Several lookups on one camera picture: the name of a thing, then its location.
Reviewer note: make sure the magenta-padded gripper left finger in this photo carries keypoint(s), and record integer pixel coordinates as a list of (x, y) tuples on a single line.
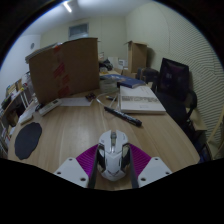
[(71, 170)]

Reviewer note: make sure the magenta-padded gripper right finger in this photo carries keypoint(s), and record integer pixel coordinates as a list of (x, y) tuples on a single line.
[(154, 170)]

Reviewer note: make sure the white and black computer mouse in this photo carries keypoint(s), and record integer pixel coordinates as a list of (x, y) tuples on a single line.
[(113, 156)]

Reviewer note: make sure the dark grey mouse pad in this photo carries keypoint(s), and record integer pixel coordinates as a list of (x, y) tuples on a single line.
[(27, 140)]

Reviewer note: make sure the black marker pen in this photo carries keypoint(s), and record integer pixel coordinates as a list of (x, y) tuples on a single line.
[(123, 116)]

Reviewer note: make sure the white paper sheet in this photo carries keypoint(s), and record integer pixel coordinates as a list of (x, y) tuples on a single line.
[(76, 101)]

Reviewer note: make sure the black office chair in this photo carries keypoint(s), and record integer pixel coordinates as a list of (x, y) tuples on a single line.
[(173, 86)]

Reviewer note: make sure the shelf unit with books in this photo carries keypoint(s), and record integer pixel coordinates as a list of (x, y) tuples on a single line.
[(11, 106)]

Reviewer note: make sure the stack of white books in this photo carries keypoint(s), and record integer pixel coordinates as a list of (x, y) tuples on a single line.
[(107, 86)]

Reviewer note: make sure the blue book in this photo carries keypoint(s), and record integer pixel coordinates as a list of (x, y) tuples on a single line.
[(125, 80)]

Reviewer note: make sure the large brown cardboard box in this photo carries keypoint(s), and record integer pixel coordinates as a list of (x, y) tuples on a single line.
[(66, 70)]

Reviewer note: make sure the small brown cardboard box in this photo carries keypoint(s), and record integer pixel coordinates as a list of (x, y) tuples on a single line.
[(137, 56)]

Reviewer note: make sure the ceiling light tube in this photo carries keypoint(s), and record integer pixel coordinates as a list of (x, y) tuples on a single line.
[(67, 6)]

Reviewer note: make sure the round wall clock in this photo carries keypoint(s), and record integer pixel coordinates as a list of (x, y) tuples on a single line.
[(32, 45)]

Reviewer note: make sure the wall window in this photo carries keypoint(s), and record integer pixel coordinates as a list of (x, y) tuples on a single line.
[(79, 31)]

